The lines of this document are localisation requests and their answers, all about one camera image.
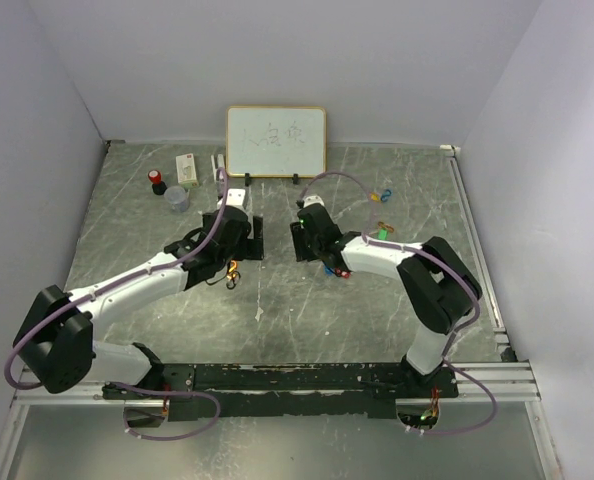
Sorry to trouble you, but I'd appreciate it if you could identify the gold S carabiner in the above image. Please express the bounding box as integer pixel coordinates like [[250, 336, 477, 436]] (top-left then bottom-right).
[[368, 221, 393, 237]]

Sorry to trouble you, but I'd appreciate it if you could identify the green tag key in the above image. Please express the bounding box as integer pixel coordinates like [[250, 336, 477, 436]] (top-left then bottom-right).
[[377, 227, 393, 240]]

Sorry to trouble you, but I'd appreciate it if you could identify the blue S carabiner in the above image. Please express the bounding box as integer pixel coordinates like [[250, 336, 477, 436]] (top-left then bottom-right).
[[380, 189, 392, 203]]

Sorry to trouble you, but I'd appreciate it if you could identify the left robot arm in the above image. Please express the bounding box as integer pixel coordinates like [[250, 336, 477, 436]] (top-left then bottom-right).
[[5, 206, 264, 399]]

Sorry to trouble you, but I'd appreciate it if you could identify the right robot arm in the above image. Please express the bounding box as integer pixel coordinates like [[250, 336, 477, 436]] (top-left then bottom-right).
[[290, 196, 482, 398]]

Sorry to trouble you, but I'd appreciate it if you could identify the clear plastic cup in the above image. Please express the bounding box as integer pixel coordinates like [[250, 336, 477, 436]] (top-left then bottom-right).
[[164, 185, 189, 213]]

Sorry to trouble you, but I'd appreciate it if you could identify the white green box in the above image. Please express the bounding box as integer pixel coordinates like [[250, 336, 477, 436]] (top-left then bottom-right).
[[175, 153, 199, 189]]

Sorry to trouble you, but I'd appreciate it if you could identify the red black stamp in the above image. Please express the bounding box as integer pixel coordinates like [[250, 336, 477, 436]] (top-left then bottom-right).
[[148, 169, 167, 196]]

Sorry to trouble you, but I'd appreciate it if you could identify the small whiteboard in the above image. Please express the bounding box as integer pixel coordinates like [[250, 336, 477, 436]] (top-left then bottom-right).
[[225, 105, 327, 178]]

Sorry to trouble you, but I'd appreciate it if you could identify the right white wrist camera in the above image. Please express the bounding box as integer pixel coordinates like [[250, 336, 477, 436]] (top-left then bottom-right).
[[296, 195, 324, 209]]

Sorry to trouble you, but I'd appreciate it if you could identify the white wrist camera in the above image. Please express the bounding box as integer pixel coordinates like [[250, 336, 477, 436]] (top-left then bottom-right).
[[296, 195, 324, 209], [217, 188, 248, 211]]

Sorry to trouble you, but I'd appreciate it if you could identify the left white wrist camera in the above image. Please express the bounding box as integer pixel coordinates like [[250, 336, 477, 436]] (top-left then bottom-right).
[[217, 188, 248, 211]]

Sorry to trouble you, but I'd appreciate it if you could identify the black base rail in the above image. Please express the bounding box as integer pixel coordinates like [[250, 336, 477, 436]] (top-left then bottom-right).
[[101, 362, 461, 421]]

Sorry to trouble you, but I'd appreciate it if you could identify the right aluminium side rail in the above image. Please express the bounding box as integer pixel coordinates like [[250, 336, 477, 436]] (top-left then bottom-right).
[[440, 145, 564, 479]]

